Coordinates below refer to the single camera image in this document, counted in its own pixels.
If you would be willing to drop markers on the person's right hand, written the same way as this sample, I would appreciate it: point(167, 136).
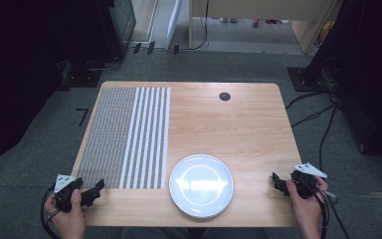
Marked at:
point(303, 209)

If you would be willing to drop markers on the black stand base plate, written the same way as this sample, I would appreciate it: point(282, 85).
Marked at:
point(300, 79)

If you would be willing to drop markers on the yellow object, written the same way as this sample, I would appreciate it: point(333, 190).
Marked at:
point(326, 31)

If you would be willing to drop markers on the dark stand base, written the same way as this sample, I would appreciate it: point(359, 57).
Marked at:
point(83, 74)

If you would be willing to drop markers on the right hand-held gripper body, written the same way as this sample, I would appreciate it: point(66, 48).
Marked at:
point(306, 182)

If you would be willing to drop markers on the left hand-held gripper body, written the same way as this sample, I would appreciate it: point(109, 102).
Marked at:
point(65, 190)

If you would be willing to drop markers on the person's left hand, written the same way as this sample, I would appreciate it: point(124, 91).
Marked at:
point(67, 220)

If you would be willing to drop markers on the small black floor bracket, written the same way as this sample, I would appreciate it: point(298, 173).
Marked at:
point(151, 47)
point(137, 48)
point(176, 49)

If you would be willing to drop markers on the black round table grommet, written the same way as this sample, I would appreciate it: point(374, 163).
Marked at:
point(225, 96)

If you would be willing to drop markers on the white round plate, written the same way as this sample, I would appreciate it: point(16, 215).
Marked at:
point(201, 186)

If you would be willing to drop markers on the grey striped woven placemat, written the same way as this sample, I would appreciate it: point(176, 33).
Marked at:
point(122, 136)

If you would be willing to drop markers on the dark cabinet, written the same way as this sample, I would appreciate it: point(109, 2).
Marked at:
point(122, 23)

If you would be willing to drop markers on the black curtain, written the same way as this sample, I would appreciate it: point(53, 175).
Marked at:
point(20, 66)
point(371, 66)

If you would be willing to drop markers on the white panel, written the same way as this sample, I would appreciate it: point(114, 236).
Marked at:
point(174, 23)

